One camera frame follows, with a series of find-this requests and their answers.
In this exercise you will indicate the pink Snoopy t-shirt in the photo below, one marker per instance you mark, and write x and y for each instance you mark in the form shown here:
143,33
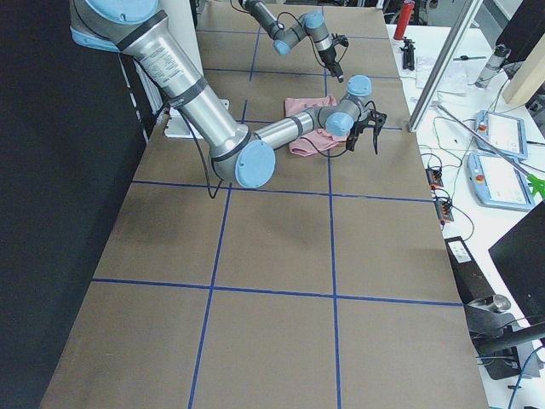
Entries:
318,140

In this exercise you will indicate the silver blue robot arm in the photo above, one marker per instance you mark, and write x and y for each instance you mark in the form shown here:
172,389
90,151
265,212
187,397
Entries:
140,29
310,25

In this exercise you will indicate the far blue teach pendant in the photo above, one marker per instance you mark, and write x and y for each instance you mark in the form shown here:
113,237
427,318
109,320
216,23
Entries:
505,133

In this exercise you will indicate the red bottle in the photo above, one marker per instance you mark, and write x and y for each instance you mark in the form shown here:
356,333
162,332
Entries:
404,19

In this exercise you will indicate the black box with label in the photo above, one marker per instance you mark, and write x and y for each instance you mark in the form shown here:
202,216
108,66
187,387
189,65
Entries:
470,280

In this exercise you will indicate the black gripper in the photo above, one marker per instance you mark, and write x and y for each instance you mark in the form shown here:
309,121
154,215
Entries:
329,57
352,139

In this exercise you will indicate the black folded tripod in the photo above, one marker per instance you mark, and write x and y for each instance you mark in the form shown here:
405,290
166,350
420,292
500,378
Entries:
408,52

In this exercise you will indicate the orange black connector box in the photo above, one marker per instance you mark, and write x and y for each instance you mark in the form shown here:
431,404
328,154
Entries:
434,178

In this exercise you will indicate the silver reacher grabber tool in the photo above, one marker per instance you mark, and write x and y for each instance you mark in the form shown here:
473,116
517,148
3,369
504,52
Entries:
536,184

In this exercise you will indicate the aluminium frame post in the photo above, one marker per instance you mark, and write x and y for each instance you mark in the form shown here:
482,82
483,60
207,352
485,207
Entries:
469,9

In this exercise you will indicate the clear water bottle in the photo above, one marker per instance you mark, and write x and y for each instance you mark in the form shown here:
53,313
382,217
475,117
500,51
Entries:
493,66

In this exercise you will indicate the near blue teach pendant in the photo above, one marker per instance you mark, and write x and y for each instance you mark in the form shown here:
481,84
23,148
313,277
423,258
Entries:
497,184

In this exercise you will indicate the blue teach pendant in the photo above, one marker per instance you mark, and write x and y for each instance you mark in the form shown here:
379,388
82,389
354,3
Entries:
505,133
497,184

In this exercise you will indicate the black monitor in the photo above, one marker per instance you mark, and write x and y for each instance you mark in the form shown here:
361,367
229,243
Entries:
519,259

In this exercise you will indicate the grey clamp stand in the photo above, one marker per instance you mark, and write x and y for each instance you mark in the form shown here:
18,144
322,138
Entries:
504,344

